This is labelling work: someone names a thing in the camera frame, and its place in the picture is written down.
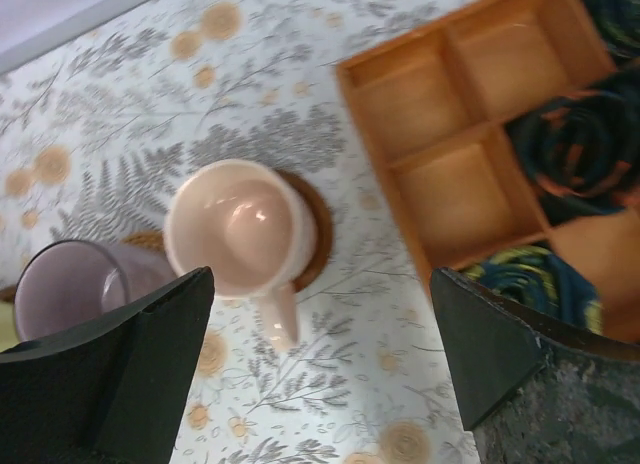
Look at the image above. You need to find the purple mug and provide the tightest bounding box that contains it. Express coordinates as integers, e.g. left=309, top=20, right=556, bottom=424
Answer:
left=14, top=239, right=176, bottom=341

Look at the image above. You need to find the orange compartment organizer tray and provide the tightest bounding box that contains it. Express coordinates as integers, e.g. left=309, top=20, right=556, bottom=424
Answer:
left=336, top=0, right=639, bottom=342

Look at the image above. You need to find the white green-handled mug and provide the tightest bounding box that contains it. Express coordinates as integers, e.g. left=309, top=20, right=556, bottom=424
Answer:
left=0, top=301, right=21, bottom=352

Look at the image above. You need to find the black item left compartment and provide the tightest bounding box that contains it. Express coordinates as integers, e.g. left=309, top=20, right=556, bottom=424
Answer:
left=463, top=245, right=603, bottom=335

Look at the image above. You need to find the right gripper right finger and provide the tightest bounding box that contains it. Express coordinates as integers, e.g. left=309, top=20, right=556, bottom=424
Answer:
left=429, top=266, right=640, bottom=464

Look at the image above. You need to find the black item top compartment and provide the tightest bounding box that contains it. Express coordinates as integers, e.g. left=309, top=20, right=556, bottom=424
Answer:
left=582, top=0, right=639, bottom=64

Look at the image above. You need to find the right woven rattan coaster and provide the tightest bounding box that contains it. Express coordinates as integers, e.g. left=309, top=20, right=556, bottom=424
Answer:
left=0, top=230, right=165, bottom=304

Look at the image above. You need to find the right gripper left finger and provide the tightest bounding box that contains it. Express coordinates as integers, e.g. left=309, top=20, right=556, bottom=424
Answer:
left=1, top=267, right=214, bottom=463

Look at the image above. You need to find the pink mug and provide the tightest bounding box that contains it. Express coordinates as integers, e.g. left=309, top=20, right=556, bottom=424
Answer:
left=163, top=159, right=316, bottom=351

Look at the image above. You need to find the black item compartment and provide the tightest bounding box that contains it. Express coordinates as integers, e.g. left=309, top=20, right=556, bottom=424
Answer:
left=505, top=65, right=639, bottom=225
left=582, top=0, right=639, bottom=64
left=463, top=245, right=603, bottom=335

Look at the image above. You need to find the dark wooden coaster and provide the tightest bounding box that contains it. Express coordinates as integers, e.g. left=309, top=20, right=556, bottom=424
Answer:
left=276, top=169, right=334, bottom=292

